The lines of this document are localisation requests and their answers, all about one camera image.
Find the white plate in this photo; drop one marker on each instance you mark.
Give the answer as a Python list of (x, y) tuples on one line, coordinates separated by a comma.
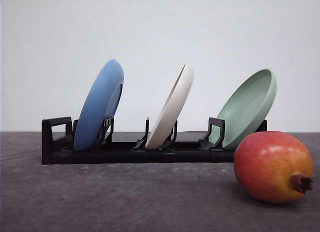
[(171, 109)]

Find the red yellow pomegranate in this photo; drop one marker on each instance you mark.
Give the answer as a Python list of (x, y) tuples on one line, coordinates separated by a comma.
[(273, 166)]

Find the blue plate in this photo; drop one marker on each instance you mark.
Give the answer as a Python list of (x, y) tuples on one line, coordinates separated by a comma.
[(100, 103)]

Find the green plate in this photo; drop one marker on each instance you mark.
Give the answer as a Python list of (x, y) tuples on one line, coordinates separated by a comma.
[(246, 109)]

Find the black dish rack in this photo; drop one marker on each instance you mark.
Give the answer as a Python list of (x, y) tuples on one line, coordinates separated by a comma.
[(59, 138)]

